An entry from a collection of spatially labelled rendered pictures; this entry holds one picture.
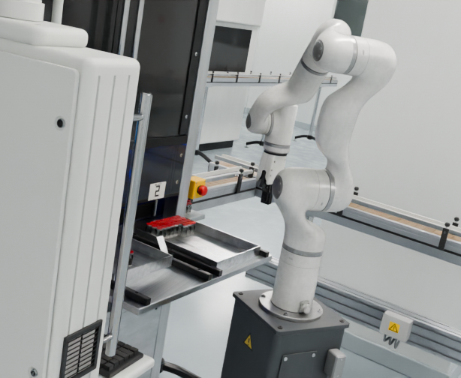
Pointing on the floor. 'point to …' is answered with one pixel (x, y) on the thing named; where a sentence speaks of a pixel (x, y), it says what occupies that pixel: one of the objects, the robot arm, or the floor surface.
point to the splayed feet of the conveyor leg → (176, 370)
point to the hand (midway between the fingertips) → (266, 197)
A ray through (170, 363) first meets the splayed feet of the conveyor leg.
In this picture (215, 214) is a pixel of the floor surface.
